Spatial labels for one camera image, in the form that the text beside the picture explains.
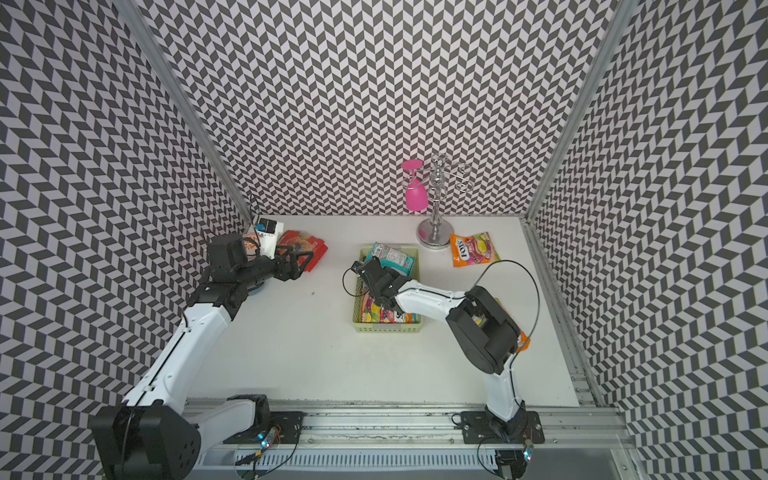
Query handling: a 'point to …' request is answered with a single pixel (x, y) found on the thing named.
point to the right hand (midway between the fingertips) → (390, 279)
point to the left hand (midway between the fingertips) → (300, 253)
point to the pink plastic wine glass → (416, 195)
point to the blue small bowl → (256, 289)
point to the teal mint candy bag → (399, 262)
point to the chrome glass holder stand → (436, 232)
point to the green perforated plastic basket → (383, 327)
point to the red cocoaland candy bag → (300, 242)
